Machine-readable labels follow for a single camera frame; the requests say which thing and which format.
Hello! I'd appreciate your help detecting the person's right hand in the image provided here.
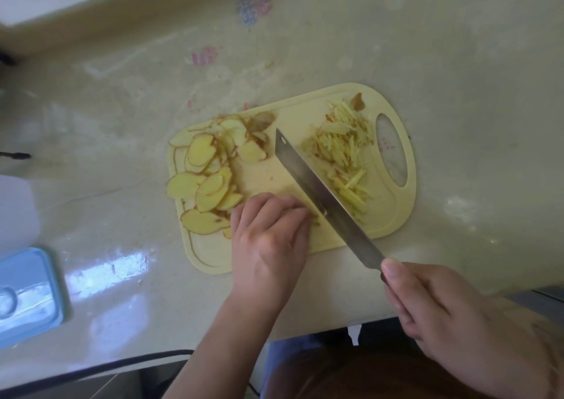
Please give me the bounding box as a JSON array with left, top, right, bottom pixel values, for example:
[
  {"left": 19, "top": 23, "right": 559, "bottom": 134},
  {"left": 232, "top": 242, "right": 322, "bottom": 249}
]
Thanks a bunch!
[{"left": 381, "top": 258, "right": 536, "bottom": 382}]

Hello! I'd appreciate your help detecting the person's left hand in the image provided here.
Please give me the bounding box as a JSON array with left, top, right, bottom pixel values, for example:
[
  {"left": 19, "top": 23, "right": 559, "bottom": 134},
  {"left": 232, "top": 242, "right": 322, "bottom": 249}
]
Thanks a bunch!
[{"left": 229, "top": 193, "right": 313, "bottom": 313}]

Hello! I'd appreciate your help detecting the steel kitchen knife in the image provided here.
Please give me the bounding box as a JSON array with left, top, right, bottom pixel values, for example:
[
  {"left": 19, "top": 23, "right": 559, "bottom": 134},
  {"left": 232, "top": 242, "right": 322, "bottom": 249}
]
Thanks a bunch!
[{"left": 275, "top": 128, "right": 391, "bottom": 283}]

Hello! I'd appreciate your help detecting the person's right forearm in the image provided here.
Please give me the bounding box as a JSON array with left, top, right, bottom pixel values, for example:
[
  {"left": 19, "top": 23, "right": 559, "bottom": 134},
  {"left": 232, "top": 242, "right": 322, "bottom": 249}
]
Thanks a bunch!
[{"left": 489, "top": 299, "right": 564, "bottom": 399}]

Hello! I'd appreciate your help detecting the person's left forearm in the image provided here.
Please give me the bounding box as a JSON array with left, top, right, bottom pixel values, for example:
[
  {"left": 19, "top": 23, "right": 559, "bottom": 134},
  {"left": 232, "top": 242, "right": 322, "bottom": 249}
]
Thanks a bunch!
[{"left": 162, "top": 295, "right": 285, "bottom": 399}]

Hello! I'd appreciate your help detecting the yellow plastic cutting board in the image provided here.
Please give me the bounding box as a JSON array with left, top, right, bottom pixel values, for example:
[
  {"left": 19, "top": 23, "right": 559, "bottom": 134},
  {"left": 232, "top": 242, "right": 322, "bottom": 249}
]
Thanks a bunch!
[{"left": 167, "top": 83, "right": 417, "bottom": 276}]

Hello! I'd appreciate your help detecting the pile of potato slices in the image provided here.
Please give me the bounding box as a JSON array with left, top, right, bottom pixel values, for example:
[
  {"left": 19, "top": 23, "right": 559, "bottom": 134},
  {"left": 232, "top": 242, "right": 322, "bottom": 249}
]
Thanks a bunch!
[{"left": 165, "top": 112, "right": 276, "bottom": 240}]

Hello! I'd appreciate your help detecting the pile of potato strips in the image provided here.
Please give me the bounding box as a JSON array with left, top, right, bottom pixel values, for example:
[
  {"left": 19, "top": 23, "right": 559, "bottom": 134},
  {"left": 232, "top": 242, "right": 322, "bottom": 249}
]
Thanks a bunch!
[{"left": 301, "top": 97, "right": 375, "bottom": 220}]

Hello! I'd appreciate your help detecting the person's blue clothing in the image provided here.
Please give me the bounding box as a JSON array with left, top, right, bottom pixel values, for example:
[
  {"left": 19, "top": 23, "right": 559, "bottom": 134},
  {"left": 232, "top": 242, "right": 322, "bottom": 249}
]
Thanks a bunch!
[{"left": 264, "top": 319, "right": 426, "bottom": 399}]

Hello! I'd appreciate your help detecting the light blue container lid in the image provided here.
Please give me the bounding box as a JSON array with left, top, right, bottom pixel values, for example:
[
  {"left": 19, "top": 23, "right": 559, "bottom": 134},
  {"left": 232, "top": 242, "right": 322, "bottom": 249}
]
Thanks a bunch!
[{"left": 0, "top": 247, "right": 67, "bottom": 350}]

